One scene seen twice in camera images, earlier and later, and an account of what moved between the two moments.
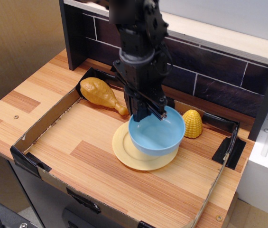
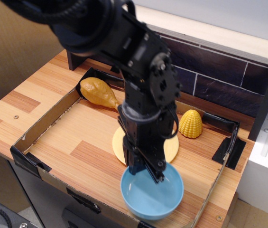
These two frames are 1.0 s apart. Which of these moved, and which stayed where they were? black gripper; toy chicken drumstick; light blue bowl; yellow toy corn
Moved: light blue bowl; black gripper
Stayed: yellow toy corn; toy chicken drumstick
